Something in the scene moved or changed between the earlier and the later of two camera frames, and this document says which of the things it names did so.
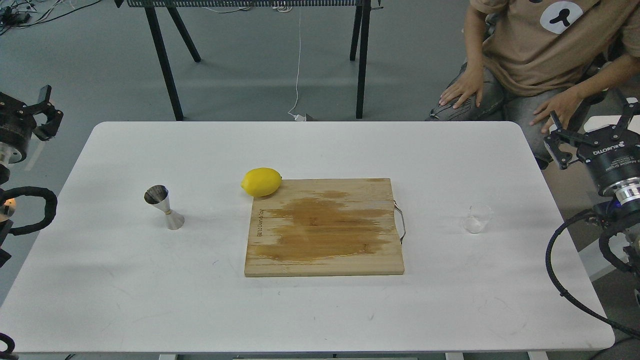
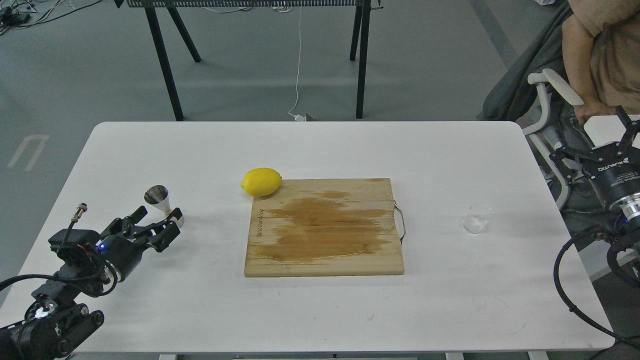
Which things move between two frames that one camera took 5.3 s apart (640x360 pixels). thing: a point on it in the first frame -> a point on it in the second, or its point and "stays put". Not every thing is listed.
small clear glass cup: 479,215 stays put
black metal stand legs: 361,18 stays put
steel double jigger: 158,195 stays put
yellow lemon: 260,181 stays put
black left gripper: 17,125 -> 122,252
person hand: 563,105 -> 592,106
